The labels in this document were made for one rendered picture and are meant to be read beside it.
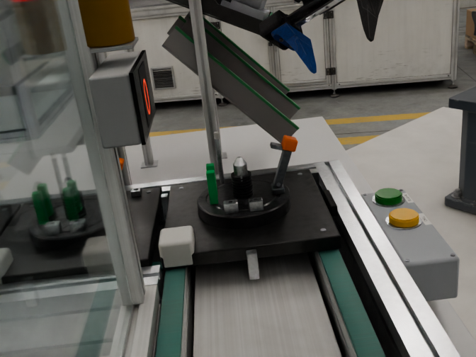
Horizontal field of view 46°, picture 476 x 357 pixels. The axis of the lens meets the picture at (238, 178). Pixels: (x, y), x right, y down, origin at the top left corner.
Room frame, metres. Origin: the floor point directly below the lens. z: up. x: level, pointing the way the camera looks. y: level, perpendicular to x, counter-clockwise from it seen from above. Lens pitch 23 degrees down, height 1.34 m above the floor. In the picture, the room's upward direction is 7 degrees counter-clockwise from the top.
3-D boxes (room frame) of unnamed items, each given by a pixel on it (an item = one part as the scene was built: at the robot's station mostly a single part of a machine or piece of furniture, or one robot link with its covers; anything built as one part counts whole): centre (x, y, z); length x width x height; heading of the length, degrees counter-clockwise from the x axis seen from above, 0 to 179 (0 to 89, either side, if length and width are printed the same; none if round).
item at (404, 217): (0.68, -0.22, 0.96); 0.04 x 0.04 x 0.02
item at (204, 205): (0.76, -0.01, 0.98); 0.14 x 0.14 x 0.02
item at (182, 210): (0.76, -0.01, 0.96); 0.24 x 0.24 x 0.02; 1
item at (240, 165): (0.76, -0.01, 1.04); 0.02 x 0.02 x 0.03
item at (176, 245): (0.67, 0.09, 0.97); 0.05 x 0.05 x 0.04; 1
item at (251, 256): (0.64, -0.01, 0.95); 0.01 x 0.01 x 0.04; 1
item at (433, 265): (0.68, -0.22, 0.93); 0.21 x 0.07 x 0.06; 1
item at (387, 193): (0.75, -0.22, 0.96); 0.04 x 0.04 x 0.02
